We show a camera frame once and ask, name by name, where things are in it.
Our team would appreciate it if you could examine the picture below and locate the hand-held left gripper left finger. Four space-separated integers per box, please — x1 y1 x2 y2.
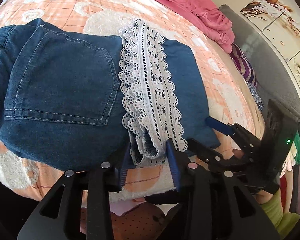
17 142 133 240

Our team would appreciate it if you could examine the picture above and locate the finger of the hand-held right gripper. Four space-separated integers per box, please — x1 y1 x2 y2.
205 116 262 157
187 138 248 173

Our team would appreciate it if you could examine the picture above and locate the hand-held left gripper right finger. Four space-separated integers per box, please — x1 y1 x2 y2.
165 139 281 240

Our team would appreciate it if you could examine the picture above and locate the blue denim pants lace trim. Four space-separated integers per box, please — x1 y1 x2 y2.
0 17 222 172

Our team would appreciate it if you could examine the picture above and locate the brown dotted slipper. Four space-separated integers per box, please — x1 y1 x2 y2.
110 201 172 240

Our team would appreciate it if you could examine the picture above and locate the grey padded headboard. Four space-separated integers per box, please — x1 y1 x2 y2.
219 4 300 120

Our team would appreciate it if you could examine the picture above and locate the purple striped pillow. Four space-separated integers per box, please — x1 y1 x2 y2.
229 43 258 88

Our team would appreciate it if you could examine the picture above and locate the orange plaid fleece blanket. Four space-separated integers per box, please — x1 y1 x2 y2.
0 0 265 204

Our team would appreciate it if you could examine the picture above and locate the pink duvet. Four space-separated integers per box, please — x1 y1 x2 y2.
22 0 235 53

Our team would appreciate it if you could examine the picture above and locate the floral wall painting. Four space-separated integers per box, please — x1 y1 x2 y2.
239 0 300 105

